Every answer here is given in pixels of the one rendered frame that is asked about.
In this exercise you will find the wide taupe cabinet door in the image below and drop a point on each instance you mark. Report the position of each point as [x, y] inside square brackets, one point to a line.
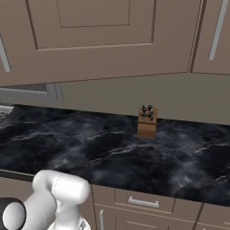
[99, 36]

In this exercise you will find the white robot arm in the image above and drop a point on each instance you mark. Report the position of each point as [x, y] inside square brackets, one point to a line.
[57, 194]

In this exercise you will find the wooden knife block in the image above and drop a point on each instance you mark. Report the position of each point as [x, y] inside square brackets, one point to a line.
[147, 123]

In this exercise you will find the taupe lower cabinet door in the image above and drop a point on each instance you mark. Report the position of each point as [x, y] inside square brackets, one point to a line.
[137, 220]

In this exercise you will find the grey sink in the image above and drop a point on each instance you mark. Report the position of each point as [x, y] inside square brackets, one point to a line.
[4, 111]

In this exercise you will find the narrow taupe cabinet door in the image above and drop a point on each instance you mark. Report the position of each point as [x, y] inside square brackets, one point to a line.
[214, 36]

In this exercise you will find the grey window frame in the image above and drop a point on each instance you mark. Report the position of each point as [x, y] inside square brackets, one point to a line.
[33, 93]

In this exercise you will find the taupe drawer front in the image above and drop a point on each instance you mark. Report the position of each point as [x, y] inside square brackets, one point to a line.
[143, 201]

